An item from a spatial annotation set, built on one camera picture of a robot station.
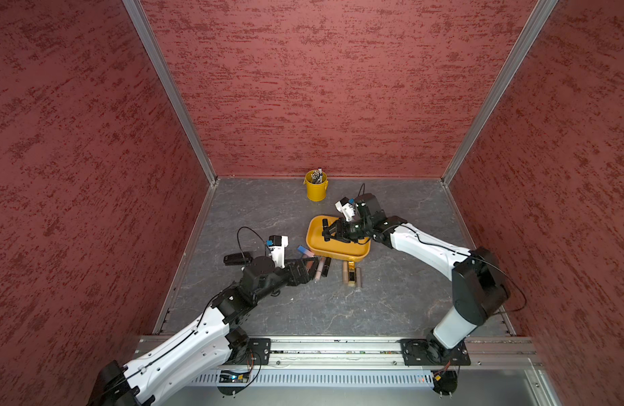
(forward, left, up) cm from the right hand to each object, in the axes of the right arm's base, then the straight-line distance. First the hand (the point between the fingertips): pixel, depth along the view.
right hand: (325, 238), depth 83 cm
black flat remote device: (0, +34, -15) cm, 37 cm away
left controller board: (-36, +30, -16) cm, 50 cm away
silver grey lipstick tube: (-8, -12, -15) cm, 21 cm away
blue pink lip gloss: (+2, +8, -13) cm, 16 cm away
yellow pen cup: (+30, +3, -10) cm, 32 cm away
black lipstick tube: (-4, 0, -14) cm, 15 cm away
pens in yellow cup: (+28, +2, +1) cm, 29 cm away
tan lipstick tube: (-6, -7, -14) cm, 17 cm away
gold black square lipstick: (-6, -9, -14) cm, 18 cm away
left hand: (-11, +6, +1) cm, 12 cm away
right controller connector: (-39, -34, -18) cm, 54 cm away
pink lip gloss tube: (-5, +2, -14) cm, 15 cm away
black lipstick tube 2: (+2, 0, +1) cm, 2 cm away
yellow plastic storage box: (+2, -4, -12) cm, 13 cm away
